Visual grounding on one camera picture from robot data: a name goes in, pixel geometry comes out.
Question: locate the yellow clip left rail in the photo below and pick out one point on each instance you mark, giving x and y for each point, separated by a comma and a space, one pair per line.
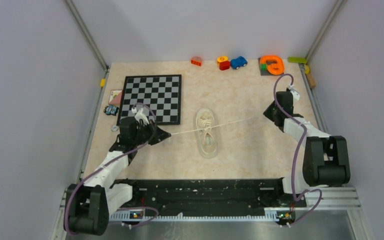
102, 82

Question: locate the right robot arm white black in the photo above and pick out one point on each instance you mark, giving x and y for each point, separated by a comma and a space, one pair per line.
320, 159

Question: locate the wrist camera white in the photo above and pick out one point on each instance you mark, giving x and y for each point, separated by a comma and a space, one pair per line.
296, 95
140, 115

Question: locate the small blue toy robot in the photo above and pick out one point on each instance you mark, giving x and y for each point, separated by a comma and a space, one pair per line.
111, 110

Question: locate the black white chessboard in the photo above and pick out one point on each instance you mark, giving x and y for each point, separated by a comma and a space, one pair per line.
161, 93

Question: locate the blue toy car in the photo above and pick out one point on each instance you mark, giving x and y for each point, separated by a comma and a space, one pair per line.
238, 62

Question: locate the wooden block right rail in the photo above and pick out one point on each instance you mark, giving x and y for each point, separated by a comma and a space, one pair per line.
311, 81

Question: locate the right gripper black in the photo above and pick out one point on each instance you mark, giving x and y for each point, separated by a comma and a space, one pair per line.
267, 112

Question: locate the green block on rail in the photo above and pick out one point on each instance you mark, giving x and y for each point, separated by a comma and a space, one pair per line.
297, 60

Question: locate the beige lace sneaker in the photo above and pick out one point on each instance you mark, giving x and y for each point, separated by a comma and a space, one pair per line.
207, 139

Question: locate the red toy block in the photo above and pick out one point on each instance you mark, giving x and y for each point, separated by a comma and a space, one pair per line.
224, 65

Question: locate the small round silver disc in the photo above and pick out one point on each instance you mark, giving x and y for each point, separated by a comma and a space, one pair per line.
114, 128

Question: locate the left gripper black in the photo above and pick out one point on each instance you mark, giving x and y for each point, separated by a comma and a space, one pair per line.
160, 135

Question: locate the orange toy block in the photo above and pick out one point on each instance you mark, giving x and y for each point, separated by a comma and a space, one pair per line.
196, 60

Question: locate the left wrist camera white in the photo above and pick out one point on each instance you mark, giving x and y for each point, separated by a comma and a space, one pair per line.
140, 115

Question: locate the pink tangram card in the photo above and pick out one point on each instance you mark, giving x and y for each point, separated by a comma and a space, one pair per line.
115, 97

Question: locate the orange marble track toy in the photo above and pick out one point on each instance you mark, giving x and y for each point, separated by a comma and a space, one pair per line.
271, 65

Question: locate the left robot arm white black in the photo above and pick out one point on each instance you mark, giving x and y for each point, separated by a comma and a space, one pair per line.
91, 202

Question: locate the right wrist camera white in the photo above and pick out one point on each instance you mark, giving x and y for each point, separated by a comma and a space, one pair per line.
296, 95

